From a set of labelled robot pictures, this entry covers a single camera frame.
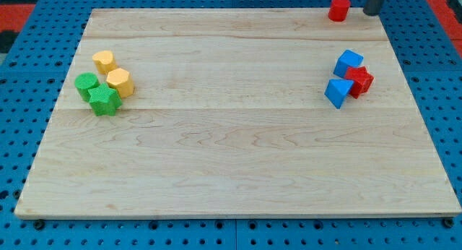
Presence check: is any red cylinder block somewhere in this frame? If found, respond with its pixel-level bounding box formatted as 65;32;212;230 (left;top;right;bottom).
328;0;351;22

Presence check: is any green star block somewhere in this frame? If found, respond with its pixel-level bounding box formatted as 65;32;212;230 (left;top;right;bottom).
88;83;122;116

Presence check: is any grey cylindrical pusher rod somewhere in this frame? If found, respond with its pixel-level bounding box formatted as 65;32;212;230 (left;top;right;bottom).
363;0;385;17

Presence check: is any yellow heart block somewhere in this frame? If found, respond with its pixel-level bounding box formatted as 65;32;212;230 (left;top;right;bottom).
92;51;118;74

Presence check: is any red star block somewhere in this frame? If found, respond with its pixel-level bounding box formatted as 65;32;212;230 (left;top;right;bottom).
344;66;374;99

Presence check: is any blue cube block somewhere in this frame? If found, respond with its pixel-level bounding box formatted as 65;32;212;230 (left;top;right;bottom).
333;50;364;78

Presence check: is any green cylinder block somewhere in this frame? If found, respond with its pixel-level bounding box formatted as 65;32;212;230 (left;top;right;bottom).
74;72;100;102

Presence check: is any blue triangle block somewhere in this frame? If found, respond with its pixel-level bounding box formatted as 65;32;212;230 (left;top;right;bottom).
324;79;354;109

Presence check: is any yellow octagon block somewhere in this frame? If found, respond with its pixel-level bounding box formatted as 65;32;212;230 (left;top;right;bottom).
106;68;134;98

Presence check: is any wooden board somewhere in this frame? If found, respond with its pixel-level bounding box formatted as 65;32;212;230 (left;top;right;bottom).
14;8;461;220

